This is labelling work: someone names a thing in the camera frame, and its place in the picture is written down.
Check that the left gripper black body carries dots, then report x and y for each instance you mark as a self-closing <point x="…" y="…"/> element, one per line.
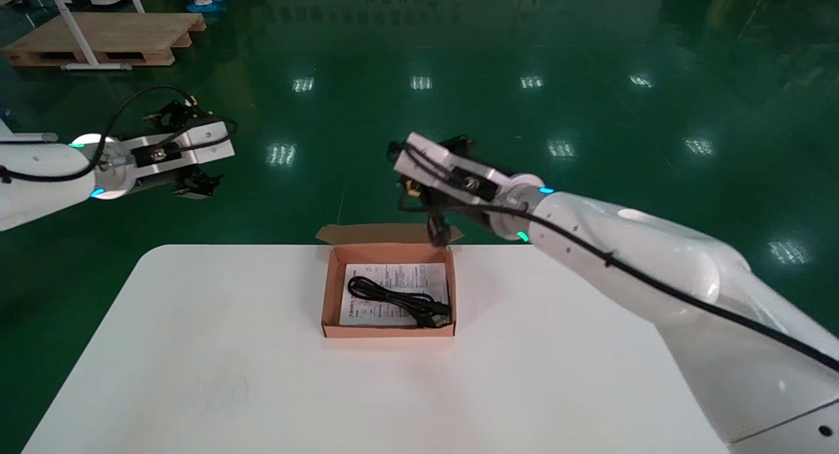
<point x="164" y="177"/>

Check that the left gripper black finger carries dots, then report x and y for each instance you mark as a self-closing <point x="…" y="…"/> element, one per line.
<point x="196" y="185"/>
<point x="174" y="113"/>

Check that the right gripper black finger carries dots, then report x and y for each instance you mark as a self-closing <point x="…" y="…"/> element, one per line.
<point x="416" y="197"/>
<point x="462" y="145"/>

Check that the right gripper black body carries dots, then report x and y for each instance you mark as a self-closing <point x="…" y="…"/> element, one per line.
<point x="452" y="200"/>

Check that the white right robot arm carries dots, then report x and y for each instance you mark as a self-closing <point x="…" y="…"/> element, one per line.
<point x="655" y="257"/>

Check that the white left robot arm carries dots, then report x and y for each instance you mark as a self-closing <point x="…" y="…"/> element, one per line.
<point x="39" y="185"/>

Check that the brown cardboard storage box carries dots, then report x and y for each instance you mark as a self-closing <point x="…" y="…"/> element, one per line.
<point x="387" y="234"/>

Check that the white printed instruction sheet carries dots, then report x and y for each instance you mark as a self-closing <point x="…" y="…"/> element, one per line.
<point x="400" y="274"/>

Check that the large wooden pallet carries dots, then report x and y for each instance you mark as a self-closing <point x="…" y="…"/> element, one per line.
<point x="115" y="35"/>

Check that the white desk foot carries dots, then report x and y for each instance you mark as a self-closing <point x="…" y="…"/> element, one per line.
<point x="39" y="137"/>

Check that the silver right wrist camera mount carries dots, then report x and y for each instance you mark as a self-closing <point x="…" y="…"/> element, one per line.
<point x="426" y="156"/>

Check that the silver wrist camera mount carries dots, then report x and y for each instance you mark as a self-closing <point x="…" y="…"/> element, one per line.
<point x="210" y="146"/>
<point x="426" y="156"/>

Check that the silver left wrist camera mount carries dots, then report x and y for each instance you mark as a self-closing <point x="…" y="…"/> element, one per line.
<point x="210" y="146"/>

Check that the white desk frame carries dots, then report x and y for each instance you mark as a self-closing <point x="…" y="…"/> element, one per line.
<point x="95" y="67"/>

